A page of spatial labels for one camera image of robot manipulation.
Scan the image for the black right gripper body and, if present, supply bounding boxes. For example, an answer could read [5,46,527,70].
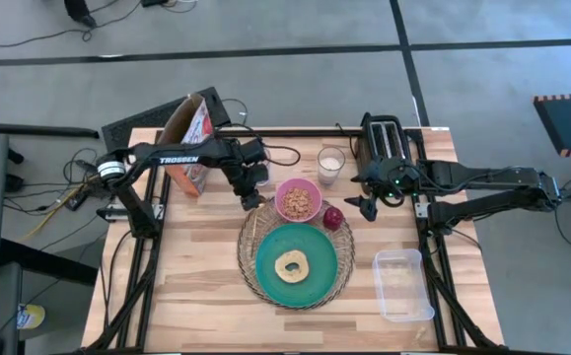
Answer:
[360,156,418,201]

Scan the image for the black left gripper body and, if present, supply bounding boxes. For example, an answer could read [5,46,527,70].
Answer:
[229,138,270,196]

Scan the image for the dark red fruit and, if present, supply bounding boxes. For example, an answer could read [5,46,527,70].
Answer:
[321,206,345,232]

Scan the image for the beige bagel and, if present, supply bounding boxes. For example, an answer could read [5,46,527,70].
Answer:
[273,248,311,285]

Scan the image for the pumpkin cereal cardboard box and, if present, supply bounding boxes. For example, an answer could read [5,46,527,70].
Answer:
[156,93,216,199]

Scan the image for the pink plastic bowl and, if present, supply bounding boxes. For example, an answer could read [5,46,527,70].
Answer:
[274,177,324,224]

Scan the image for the pile of cereal rings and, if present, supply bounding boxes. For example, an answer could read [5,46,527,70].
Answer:
[282,186,316,221]

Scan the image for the black two-slot toaster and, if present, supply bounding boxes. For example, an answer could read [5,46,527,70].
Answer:
[353,111,414,196]

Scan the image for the clear glass of milk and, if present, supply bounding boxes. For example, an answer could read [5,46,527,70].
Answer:
[317,145,347,187]

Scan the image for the round woven wicker placemat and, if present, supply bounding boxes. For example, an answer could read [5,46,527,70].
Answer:
[237,195,357,312]

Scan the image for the teal plastic plate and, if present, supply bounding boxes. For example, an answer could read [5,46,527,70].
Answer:
[254,223,339,309]

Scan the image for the clear plastic container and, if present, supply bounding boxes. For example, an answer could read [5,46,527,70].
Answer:
[372,248,436,323]

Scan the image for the black perforated floor mat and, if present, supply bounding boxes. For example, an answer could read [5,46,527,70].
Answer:
[101,86,234,164]

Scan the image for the black floor bar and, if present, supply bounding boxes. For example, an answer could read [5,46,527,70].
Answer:
[0,119,101,140]

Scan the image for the person's foot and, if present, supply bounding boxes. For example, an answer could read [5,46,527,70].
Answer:
[63,0,99,29]

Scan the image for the black toaster cord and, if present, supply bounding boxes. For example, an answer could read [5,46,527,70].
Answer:
[333,122,361,160]

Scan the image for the yellow cable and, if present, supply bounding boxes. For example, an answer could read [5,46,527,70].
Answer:
[18,184,87,243]

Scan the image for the long black floor cable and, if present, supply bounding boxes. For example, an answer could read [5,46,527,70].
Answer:
[0,0,144,58]

